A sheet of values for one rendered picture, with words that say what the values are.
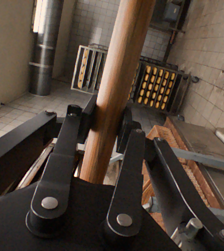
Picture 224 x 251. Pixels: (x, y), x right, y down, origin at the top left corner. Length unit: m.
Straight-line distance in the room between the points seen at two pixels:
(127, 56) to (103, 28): 5.01
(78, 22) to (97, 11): 0.54
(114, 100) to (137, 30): 0.06
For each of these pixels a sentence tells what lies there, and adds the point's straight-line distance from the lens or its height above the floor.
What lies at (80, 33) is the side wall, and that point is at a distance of 5.26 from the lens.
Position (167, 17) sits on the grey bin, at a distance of 4.58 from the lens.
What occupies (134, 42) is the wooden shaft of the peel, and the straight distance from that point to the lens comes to 0.17.
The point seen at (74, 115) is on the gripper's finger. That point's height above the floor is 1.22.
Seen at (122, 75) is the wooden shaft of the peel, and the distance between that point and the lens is 0.17.
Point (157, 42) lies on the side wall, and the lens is 5.21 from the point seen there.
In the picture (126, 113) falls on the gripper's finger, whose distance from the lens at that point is 0.18.
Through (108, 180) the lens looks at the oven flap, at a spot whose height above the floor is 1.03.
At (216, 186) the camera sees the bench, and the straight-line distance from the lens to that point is 1.18.
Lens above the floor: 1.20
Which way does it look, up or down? 3 degrees down
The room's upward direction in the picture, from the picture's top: 76 degrees counter-clockwise
